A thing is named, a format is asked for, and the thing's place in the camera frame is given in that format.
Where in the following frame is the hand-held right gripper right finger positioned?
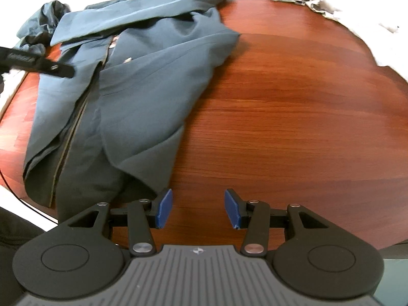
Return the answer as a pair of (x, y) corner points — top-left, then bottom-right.
(224, 189), (330, 257)

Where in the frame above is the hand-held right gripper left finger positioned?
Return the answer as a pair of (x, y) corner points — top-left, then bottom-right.
(68, 188), (173, 257)

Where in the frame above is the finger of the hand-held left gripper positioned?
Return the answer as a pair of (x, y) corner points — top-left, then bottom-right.
(38, 58), (76, 79)

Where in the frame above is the grey suit jacket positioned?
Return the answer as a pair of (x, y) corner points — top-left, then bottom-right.
(23, 0), (240, 224)

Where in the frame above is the white plastic bag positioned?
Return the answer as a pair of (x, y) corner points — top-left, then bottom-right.
(333, 0), (408, 81)

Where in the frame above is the cream cloth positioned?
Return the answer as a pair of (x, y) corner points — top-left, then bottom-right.
(304, 0), (342, 19)

